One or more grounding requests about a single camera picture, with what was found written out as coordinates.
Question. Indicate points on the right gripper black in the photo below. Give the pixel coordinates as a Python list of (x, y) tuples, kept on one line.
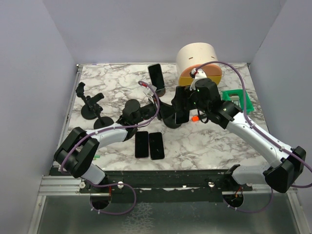
[(182, 92)]

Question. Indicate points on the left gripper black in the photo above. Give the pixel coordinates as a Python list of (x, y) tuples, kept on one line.
[(165, 109)]

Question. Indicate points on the tall black smartphone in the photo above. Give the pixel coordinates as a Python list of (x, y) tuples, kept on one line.
[(156, 146)]

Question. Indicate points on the purple smartphone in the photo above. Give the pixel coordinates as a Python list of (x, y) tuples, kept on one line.
[(142, 144)]

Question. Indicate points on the black phone stand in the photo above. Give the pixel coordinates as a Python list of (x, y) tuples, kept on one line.
[(86, 110), (97, 109), (170, 122)]

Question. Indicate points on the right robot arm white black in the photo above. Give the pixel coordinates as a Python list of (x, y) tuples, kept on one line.
[(284, 163)]

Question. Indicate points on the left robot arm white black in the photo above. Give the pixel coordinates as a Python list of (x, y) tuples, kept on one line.
[(77, 151)]

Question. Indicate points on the black smartphone on wooden stand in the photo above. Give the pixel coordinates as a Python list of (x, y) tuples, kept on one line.
[(156, 76)]

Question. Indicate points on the orange highlighter marker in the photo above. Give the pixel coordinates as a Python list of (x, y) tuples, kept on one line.
[(197, 118)]

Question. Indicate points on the cream drawer cabinet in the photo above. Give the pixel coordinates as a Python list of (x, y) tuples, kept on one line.
[(192, 56)]

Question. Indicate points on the green plastic bin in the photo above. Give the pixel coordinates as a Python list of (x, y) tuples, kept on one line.
[(236, 96)]

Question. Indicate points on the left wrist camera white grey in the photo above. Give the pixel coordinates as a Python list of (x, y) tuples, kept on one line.
[(149, 92)]

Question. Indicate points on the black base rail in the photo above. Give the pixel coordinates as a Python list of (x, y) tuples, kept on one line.
[(166, 186)]

